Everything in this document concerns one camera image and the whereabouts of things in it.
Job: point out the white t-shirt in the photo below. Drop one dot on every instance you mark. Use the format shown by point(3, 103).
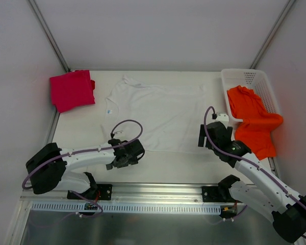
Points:
point(170, 115)

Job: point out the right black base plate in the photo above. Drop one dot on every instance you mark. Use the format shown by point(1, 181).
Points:
point(211, 194)

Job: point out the white plastic basket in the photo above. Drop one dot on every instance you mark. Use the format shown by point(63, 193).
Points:
point(256, 80)

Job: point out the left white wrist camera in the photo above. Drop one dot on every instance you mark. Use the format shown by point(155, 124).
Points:
point(118, 133)

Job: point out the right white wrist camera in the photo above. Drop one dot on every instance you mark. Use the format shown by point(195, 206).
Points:
point(222, 118)

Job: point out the right metal frame post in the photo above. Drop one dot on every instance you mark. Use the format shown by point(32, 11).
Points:
point(272, 33)

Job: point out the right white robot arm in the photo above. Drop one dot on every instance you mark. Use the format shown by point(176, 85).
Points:
point(284, 207)

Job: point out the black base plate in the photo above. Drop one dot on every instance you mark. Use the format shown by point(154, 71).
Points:
point(98, 192)
point(211, 194)

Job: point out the orange t-shirt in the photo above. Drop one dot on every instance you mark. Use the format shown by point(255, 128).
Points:
point(255, 130)

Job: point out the folded magenta t-shirt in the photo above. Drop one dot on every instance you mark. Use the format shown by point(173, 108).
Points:
point(71, 90)

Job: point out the metal frame post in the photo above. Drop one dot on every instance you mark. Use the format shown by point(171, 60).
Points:
point(46, 30)
point(272, 33)

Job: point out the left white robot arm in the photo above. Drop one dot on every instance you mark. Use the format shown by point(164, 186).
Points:
point(53, 168)

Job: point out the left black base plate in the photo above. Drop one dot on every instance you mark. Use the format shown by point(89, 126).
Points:
point(98, 192)

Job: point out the white slotted cable duct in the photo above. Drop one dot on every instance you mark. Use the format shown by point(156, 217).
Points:
point(127, 208)

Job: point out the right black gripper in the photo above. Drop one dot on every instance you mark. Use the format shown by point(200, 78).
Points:
point(204, 136)

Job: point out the aluminium mounting rail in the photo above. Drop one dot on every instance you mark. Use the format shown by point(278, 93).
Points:
point(159, 193)

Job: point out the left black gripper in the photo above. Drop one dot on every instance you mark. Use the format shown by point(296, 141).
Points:
point(122, 160)

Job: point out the left metal frame post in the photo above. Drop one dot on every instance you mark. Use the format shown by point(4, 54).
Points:
point(46, 30)

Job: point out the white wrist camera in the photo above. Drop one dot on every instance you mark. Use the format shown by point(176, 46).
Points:
point(222, 118)
point(118, 133)

